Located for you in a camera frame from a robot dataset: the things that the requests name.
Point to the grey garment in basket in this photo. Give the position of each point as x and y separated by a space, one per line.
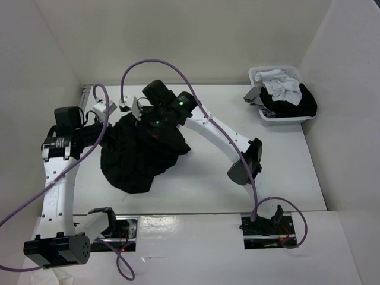
253 99

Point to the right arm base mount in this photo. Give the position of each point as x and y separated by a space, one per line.
283 233

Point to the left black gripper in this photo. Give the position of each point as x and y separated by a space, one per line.
109 132

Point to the white plastic laundry basket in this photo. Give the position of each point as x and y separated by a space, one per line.
292 72

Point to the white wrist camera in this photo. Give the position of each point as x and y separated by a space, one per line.
130 104
101 110

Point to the black pleated skirt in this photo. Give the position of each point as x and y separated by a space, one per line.
134 154

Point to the white garment in basket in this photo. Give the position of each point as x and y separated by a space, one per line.
280 86

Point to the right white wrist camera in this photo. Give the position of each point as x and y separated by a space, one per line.
130 104

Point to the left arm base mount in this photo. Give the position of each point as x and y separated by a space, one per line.
123 237

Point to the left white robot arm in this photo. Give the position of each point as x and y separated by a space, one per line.
59 242

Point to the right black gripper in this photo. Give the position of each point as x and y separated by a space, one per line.
143 110

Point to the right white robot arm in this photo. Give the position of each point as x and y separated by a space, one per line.
245 154

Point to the crumpled white tissue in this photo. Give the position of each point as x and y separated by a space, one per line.
52 277

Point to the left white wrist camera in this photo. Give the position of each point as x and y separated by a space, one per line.
101 110

